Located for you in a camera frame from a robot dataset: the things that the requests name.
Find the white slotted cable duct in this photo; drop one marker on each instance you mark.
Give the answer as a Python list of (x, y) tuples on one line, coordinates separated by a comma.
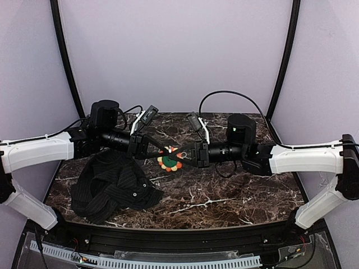
[(68, 255)]

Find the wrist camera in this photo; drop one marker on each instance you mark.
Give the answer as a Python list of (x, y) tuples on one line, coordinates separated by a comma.
[(143, 119), (198, 125)]

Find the black pinstriped shirt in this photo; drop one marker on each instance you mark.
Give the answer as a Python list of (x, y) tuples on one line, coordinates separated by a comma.
[(110, 181)]

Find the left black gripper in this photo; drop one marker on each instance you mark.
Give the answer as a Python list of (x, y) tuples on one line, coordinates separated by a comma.
[(137, 146)]

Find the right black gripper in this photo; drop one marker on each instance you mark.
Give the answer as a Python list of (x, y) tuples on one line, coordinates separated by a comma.
[(202, 154)]

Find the flower brooch green orange yellow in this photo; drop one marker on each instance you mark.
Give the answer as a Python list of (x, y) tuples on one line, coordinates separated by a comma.
[(168, 164)]

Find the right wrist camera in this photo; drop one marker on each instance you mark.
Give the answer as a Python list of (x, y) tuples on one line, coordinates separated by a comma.
[(198, 125)]

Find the right black frame post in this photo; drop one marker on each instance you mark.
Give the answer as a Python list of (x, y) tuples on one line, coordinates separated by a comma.
[(293, 20)]

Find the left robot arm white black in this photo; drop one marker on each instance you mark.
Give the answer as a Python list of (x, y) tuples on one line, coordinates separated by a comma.
[(74, 142)]

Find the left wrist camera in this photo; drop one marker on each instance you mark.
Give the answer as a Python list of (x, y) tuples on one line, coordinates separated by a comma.
[(143, 119)]

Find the left black frame post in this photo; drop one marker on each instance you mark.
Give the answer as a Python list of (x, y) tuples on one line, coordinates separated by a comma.
[(56, 16)]

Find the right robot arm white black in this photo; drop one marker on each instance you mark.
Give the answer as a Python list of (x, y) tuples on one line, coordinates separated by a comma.
[(337, 157)]

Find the black frame post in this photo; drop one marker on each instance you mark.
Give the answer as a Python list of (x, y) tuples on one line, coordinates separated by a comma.
[(56, 16), (293, 20)]

